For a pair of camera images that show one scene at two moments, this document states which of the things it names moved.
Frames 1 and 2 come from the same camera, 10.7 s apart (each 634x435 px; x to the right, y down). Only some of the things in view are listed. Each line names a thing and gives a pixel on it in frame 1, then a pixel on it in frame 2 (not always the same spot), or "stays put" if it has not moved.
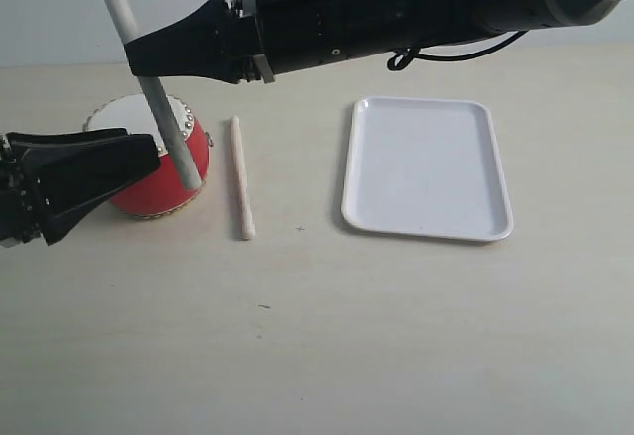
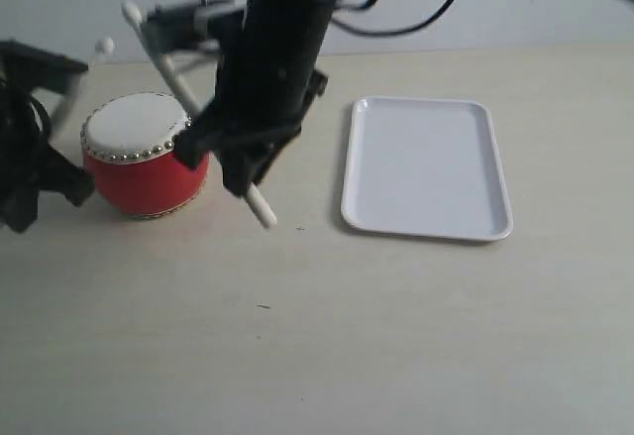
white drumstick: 247,225 -> 104,46
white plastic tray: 425,166 stays put
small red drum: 161,192 stays put
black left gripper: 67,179 -> 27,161
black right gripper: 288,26 -> 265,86
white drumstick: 151,83 -> 252,196
